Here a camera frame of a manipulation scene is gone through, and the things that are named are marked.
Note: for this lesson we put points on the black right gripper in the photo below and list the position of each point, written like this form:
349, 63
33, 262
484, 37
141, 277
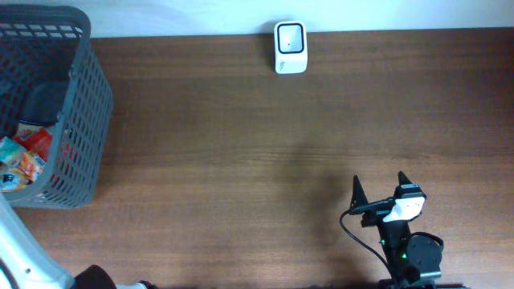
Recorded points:
359, 196

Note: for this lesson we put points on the cream bee snack bag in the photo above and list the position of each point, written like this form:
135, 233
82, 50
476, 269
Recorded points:
13, 179

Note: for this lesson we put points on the orange juice carton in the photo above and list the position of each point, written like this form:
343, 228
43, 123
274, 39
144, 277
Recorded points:
32, 165

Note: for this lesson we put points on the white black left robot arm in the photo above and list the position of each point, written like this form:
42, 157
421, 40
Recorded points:
25, 264

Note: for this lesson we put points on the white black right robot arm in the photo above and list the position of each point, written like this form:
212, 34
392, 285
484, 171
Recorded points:
411, 258

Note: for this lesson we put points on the grey plastic mesh basket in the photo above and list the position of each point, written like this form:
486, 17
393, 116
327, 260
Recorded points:
50, 76

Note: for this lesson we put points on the green tissue pack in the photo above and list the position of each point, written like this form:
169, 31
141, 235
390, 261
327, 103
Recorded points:
11, 152

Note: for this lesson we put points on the red snack bag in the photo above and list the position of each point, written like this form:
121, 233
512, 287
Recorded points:
35, 138

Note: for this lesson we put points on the white barcode scanner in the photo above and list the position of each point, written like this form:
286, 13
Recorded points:
291, 47

